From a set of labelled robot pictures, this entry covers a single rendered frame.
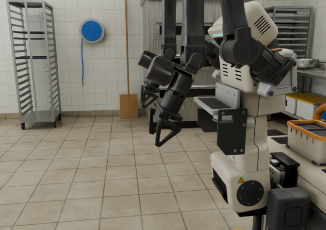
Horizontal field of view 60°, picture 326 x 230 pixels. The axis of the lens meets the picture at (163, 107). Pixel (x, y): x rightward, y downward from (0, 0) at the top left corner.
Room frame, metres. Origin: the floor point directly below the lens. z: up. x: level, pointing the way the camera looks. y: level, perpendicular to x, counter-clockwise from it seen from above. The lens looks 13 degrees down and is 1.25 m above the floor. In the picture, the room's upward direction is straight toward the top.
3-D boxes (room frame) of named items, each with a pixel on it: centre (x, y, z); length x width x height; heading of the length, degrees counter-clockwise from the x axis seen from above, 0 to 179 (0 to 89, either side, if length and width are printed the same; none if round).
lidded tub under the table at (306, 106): (3.83, -2.17, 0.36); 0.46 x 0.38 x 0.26; 98
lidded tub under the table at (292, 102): (4.22, -2.11, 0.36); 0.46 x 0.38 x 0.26; 96
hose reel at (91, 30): (4.80, 1.17, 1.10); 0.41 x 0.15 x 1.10; 98
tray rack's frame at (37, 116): (4.32, 1.91, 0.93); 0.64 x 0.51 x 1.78; 11
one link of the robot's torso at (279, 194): (0.98, -0.35, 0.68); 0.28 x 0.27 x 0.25; 8
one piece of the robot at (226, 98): (1.03, -0.22, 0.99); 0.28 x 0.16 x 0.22; 8
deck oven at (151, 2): (4.46, -0.48, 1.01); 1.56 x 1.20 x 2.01; 98
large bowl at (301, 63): (4.22, -2.09, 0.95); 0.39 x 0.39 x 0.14
